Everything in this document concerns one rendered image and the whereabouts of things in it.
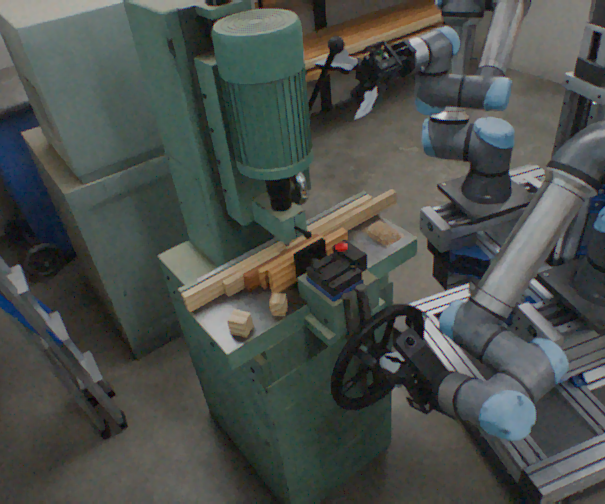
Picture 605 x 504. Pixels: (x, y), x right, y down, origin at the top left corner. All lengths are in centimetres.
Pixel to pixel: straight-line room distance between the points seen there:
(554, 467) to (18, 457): 190
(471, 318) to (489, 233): 82
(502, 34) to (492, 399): 91
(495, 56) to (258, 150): 62
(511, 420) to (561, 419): 111
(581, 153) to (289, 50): 55
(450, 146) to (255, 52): 82
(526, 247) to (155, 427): 168
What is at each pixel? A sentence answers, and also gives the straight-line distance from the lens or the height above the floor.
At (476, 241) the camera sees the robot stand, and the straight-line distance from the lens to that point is 183.
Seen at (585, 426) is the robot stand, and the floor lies 21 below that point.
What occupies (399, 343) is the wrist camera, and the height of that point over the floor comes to 104.
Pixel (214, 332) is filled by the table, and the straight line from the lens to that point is 129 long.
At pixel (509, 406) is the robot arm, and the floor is 108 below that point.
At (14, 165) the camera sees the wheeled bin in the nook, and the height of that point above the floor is 65.
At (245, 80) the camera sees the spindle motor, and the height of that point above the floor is 142.
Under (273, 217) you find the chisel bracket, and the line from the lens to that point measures 132.
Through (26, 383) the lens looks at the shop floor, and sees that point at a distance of 272.
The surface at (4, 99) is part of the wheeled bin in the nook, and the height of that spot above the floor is 95.
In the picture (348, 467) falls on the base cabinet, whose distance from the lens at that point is 200.
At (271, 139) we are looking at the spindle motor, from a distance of 115.
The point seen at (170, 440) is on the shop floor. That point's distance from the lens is 226.
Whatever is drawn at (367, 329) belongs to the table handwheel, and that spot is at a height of 95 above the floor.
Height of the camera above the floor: 181
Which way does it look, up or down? 39 degrees down
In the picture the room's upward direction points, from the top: 7 degrees counter-clockwise
